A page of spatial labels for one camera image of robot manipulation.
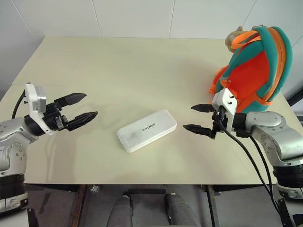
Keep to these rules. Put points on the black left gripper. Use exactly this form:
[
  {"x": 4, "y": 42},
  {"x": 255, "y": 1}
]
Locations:
[{"x": 53, "y": 116}]

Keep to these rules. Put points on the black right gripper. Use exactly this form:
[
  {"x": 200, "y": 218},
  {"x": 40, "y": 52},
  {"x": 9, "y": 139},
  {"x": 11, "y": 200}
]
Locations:
[{"x": 217, "y": 120}]

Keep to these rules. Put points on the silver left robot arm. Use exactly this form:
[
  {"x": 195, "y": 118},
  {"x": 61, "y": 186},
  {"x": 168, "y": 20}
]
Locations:
[{"x": 11, "y": 139}]

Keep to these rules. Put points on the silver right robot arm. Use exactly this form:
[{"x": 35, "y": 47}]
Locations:
[{"x": 274, "y": 139}]

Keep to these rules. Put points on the white rectangular case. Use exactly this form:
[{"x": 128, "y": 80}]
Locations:
[{"x": 146, "y": 130}]

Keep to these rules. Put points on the teal and orange backpack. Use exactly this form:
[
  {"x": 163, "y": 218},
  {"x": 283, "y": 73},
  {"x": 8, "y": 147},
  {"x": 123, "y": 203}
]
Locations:
[{"x": 254, "y": 68}]

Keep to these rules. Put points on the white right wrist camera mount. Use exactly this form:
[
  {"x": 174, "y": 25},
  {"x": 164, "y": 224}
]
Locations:
[{"x": 225, "y": 101}]

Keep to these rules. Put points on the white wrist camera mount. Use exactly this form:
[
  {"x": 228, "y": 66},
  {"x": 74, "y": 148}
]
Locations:
[
  {"x": 225, "y": 101},
  {"x": 35, "y": 100}
]

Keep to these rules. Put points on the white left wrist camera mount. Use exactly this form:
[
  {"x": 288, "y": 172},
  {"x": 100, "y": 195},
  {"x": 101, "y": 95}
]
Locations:
[{"x": 35, "y": 100}]

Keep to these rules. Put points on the black table frame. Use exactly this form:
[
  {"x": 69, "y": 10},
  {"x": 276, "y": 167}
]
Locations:
[{"x": 213, "y": 203}]

